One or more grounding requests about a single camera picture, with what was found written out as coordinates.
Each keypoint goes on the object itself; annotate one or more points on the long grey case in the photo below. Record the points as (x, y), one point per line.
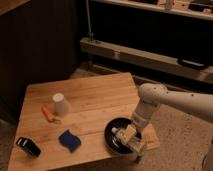
(145, 59)

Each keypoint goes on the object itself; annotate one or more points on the metal vertical pole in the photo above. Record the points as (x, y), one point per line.
(90, 33)

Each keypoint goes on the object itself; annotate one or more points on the white tube on plate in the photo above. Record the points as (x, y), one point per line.
(116, 132)

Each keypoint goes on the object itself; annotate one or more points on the wooden table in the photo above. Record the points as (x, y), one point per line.
(94, 102)

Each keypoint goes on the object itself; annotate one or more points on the black round plate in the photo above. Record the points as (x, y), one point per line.
(113, 143)

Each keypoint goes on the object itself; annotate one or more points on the orange marker pen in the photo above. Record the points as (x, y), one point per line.
(49, 115)

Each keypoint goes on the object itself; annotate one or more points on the wooden shelf board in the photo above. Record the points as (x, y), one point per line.
(156, 8)

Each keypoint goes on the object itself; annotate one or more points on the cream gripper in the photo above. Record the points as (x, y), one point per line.
(128, 138)

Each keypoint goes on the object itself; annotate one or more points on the blue sponge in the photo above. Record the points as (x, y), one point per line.
(69, 140)

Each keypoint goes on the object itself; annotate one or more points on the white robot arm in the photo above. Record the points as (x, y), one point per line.
(151, 96)

